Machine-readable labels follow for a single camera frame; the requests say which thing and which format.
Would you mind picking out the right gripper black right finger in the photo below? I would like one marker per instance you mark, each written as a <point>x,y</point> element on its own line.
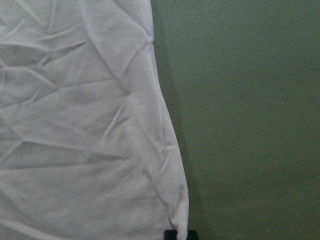
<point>192,235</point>

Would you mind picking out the pink Snoopy t-shirt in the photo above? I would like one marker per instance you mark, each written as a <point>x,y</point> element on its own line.
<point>87,146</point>

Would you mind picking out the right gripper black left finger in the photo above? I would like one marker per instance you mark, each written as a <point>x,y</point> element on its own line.
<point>170,234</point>

